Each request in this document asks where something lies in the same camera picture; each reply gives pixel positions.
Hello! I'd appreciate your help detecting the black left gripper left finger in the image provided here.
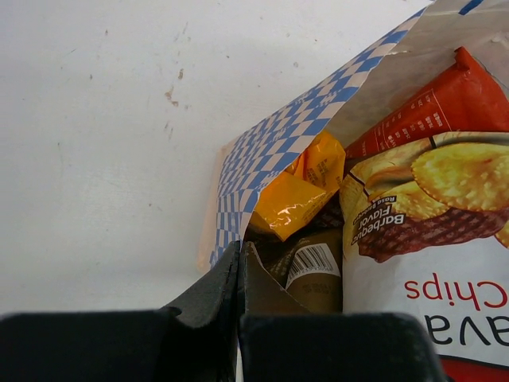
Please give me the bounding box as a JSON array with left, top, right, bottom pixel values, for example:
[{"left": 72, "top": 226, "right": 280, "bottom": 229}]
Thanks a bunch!
[{"left": 1, "top": 241, "right": 240, "bottom": 381}]

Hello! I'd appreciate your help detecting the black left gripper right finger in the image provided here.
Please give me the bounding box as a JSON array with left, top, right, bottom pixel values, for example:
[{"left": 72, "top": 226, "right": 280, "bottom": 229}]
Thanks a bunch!
[{"left": 238, "top": 242, "right": 445, "bottom": 381}]

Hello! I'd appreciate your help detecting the light blue cassava chips bag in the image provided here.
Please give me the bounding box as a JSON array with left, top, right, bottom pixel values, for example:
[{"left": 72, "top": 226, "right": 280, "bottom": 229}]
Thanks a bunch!
[{"left": 248, "top": 228, "right": 343, "bottom": 314}]

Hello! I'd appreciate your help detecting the yellow snack bag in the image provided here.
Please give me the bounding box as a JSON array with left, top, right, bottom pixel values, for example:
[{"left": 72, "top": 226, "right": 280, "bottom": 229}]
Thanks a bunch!
[{"left": 250, "top": 131, "right": 346, "bottom": 241}]

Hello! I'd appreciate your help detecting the Chuba cassava chips bag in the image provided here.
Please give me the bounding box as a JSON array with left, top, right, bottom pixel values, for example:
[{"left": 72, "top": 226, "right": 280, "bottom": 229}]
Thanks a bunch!
[{"left": 340, "top": 132, "right": 508, "bottom": 381}]

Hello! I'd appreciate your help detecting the blue checkered paper bag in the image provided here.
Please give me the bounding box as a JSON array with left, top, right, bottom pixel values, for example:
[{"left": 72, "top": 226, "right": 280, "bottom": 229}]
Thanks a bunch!
[{"left": 197, "top": 1, "right": 508, "bottom": 271}]

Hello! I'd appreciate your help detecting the red Lerna snack bag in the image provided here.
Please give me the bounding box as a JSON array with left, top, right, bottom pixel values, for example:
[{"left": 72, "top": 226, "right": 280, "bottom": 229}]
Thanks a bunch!
[{"left": 346, "top": 47, "right": 508, "bottom": 159}]

